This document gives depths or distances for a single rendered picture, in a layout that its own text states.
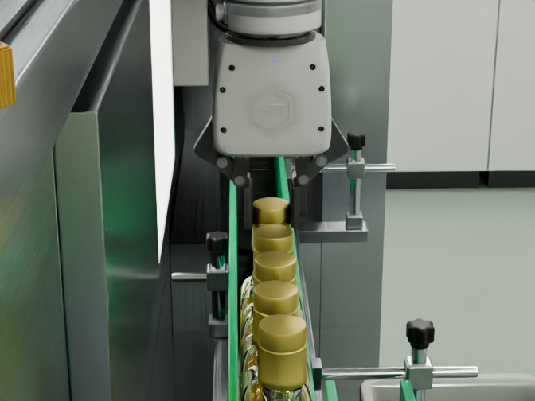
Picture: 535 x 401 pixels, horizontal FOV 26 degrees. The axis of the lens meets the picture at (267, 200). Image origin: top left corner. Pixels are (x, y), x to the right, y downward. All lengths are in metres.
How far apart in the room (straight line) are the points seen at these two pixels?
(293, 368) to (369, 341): 1.31
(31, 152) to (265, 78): 0.43
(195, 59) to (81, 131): 1.30
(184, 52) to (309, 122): 1.08
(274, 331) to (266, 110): 0.24
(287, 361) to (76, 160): 0.20
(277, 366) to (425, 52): 4.04
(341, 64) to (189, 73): 0.29
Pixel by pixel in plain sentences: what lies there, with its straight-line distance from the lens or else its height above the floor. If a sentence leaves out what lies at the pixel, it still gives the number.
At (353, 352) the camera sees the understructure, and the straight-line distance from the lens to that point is 2.13.
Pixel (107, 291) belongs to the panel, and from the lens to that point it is 0.80.
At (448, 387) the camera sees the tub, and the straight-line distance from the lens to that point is 1.43.
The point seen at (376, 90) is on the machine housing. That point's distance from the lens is 1.95.
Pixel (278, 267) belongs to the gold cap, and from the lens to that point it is 0.91.
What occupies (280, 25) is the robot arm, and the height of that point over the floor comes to 1.50.
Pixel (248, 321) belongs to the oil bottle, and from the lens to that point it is 0.99.
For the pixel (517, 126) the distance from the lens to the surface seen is 4.97.
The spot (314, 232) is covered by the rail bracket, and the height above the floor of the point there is 1.03.
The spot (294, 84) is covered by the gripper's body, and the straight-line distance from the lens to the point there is 0.97.
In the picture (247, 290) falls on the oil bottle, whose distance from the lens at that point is 1.05.
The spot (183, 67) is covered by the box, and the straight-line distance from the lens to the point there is 2.05.
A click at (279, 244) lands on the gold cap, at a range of 0.96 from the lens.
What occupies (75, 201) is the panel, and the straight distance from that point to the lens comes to 0.78.
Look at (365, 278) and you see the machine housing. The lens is 2.07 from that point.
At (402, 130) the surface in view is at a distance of 4.88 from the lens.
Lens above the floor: 1.70
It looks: 20 degrees down
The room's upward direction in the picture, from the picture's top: straight up
